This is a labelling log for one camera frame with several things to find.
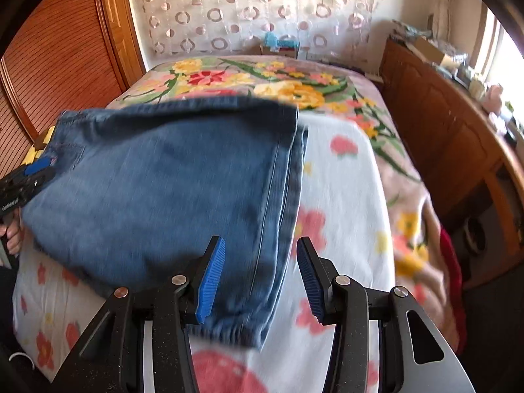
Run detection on yellow plush toy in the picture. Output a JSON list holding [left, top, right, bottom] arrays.
[[24, 126, 57, 165]]

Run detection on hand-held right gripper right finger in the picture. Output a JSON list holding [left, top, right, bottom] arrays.
[[296, 236, 467, 393]]

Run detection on person's left hand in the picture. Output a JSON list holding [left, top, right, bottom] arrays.
[[0, 218, 24, 255]]

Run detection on white strawberry print bed sheet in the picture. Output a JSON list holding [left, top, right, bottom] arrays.
[[12, 112, 402, 393]]

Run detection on red cloth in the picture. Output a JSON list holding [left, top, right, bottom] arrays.
[[439, 228, 468, 353]]

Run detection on blue box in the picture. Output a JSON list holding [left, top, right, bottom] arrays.
[[261, 32, 302, 59]]

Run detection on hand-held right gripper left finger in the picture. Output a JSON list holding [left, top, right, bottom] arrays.
[[53, 236, 226, 393]]

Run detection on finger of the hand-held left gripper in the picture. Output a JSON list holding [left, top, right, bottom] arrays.
[[25, 170, 57, 193], [14, 158, 58, 181]]

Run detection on wooden slatted wardrobe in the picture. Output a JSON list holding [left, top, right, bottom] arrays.
[[0, 0, 149, 181]]

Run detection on sheer curtain with circles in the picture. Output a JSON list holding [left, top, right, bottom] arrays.
[[135, 0, 394, 61]]

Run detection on white cable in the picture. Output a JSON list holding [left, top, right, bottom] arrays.
[[9, 351, 34, 368]]

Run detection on blue denim pants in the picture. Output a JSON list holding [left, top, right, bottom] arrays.
[[20, 96, 310, 353]]

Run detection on dark round object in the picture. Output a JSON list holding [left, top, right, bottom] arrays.
[[462, 216, 489, 255]]

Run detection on wooden dresser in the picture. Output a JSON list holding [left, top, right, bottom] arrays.
[[380, 36, 524, 280]]

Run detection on pink floral blanket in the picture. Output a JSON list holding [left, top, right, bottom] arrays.
[[115, 55, 468, 353]]

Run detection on window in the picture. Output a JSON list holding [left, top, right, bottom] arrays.
[[475, 6, 524, 132]]

